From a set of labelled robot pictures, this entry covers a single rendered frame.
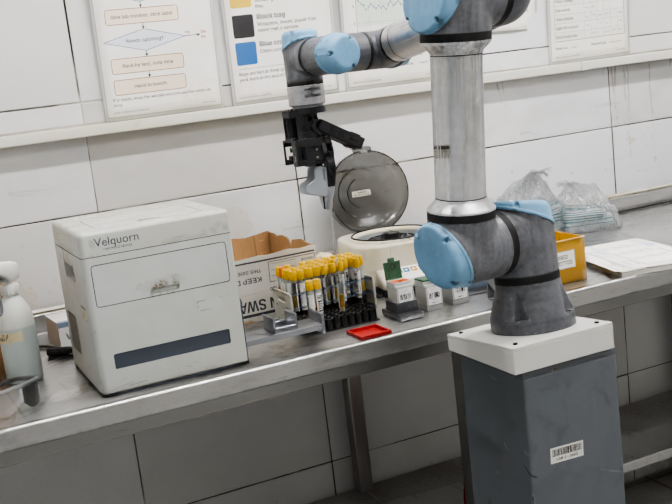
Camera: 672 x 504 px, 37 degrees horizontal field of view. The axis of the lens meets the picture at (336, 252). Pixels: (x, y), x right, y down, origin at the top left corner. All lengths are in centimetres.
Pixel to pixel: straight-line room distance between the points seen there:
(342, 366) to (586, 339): 48
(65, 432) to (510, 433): 77
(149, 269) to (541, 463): 77
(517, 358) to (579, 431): 20
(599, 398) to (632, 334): 147
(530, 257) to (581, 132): 136
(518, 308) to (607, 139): 144
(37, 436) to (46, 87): 93
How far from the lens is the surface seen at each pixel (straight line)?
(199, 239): 185
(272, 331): 195
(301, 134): 203
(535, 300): 176
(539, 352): 171
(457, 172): 164
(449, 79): 162
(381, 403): 281
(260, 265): 221
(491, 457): 187
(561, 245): 226
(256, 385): 189
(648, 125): 324
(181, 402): 185
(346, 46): 192
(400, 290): 209
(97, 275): 181
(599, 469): 186
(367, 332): 202
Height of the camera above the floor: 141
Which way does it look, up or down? 10 degrees down
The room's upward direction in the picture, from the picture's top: 7 degrees counter-clockwise
